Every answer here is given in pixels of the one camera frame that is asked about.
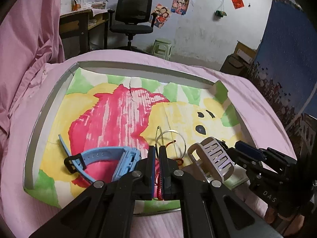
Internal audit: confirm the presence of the beige hair claw clip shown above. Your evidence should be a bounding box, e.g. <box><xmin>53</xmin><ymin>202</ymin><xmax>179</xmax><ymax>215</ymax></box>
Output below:
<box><xmin>187</xmin><ymin>136</ymin><xmax>235</xmax><ymax>183</ymax></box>

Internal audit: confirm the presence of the red braided cord bracelet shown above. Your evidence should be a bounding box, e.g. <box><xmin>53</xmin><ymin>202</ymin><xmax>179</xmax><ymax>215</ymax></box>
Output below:
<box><xmin>155</xmin><ymin>140</ymin><xmax>185</xmax><ymax>201</ymax></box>

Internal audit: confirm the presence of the large silver wire hoop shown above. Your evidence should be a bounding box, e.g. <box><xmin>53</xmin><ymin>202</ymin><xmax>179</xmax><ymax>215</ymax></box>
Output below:
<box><xmin>154</xmin><ymin>126</ymin><xmax>187</xmax><ymax>159</ymax></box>

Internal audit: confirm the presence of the person's right hand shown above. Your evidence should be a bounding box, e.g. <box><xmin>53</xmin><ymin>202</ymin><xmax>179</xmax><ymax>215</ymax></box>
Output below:
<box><xmin>264</xmin><ymin>206</ymin><xmax>305</xmax><ymax>236</ymax></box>

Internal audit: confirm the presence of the blue kids smartwatch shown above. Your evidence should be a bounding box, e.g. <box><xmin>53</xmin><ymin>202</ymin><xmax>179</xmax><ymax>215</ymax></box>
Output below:
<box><xmin>59</xmin><ymin>135</ymin><xmax>141</xmax><ymax>183</ymax></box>

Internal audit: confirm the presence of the blue starry fabric wardrobe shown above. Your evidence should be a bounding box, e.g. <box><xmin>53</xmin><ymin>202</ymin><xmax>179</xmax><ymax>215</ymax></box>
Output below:
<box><xmin>247</xmin><ymin>0</ymin><xmax>316</xmax><ymax>157</ymax></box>

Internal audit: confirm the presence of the pink bed sheet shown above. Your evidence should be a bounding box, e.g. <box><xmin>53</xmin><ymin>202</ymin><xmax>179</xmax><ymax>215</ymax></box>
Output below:
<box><xmin>1</xmin><ymin>50</ymin><xmax>295</xmax><ymax>237</ymax></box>

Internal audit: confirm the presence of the white shallow cardboard tray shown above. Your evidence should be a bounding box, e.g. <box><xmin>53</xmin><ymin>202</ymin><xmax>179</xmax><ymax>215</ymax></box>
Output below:
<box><xmin>22</xmin><ymin>61</ymin><xmax>253</xmax><ymax>216</ymax></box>

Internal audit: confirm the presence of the colourful painted paper lining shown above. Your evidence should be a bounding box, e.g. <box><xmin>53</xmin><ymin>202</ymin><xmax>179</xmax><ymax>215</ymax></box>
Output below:
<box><xmin>24</xmin><ymin>68</ymin><xmax>246</xmax><ymax>213</ymax></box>

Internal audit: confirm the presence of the green plastic stool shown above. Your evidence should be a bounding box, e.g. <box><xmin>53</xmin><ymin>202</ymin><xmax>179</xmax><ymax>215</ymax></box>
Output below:
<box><xmin>152</xmin><ymin>38</ymin><xmax>172</xmax><ymax>61</ymax></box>

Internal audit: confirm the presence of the red paper square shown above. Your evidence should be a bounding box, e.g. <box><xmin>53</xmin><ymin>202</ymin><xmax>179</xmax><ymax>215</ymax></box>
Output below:
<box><xmin>231</xmin><ymin>0</ymin><xmax>244</xmax><ymax>9</ymax></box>

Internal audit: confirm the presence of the anime character poster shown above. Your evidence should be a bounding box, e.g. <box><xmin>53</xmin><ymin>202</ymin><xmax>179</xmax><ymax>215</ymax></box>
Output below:
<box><xmin>171</xmin><ymin>0</ymin><xmax>190</xmax><ymax>15</ymax></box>

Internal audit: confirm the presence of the cartoon family poster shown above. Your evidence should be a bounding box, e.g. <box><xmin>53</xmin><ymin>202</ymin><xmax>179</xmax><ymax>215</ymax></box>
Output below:
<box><xmin>152</xmin><ymin>3</ymin><xmax>171</xmax><ymax>29</ymax></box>

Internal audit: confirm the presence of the black office chair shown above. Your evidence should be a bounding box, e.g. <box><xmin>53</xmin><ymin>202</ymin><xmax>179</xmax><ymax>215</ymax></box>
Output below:
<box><xmin>107</xmin><ymin>0</ymin><xmax>158</xmax><ymax>54</ymax></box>

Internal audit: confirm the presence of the wooden desk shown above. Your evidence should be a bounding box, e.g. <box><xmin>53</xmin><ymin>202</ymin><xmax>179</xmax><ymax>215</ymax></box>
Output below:
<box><xmin>59</xmin><ymin>9</ymin><xmax>110</xmax><ymax>55</ymax></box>

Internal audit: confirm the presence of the pink curtain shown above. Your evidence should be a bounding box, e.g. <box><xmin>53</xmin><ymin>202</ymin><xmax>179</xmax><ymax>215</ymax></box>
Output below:
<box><xmin>1</xmin><ymin>0</ymin><xmax>64</xmax><ymax>135</ymax></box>

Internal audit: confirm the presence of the cardboard box by wall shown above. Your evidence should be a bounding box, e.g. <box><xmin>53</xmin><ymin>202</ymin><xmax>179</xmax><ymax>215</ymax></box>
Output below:
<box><xmin>220</xmin><ymin>41</ymin><xmax>257</xmax><ymax>77</ymax></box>

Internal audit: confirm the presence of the green hanging wall ornament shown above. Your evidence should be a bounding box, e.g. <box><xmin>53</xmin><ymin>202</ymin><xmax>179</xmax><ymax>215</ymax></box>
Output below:
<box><xmin>214</xmin><ymin>0</ymin><xmax>227</xmax><ymax>18</ymax></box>

